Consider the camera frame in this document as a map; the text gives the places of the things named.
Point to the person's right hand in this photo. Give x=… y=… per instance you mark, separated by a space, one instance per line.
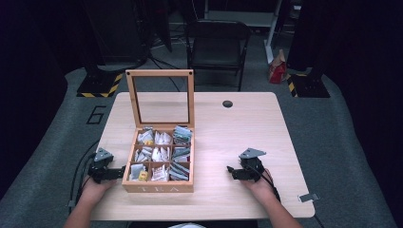
x=261 y=186

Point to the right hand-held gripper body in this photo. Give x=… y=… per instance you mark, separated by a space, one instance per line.
x=252 y=166

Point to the person's white clothing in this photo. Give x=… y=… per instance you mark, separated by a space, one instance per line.
x=187 y=225

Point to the black stand with striped base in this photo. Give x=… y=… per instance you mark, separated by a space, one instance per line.
x=309 y=85
x=99 y=84

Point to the red paper bag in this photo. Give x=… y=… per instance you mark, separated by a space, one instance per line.
x=278 y=69

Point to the black folding chair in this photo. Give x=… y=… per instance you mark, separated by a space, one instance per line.
x=217 y=50

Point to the wooden tea box with lid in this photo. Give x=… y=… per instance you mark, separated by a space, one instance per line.
x=159 y=186

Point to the black table grommet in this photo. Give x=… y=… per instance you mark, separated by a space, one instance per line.
x=227 y=104

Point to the person's left hand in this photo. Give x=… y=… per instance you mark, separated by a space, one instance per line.
x=95 y=189

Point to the pile of tea bags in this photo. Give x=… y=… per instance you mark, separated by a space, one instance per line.
x=161 y=155

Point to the white table frame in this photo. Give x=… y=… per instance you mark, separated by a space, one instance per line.
x=272 y=38

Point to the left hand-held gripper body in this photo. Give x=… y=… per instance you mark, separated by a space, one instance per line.
x=100 y=164

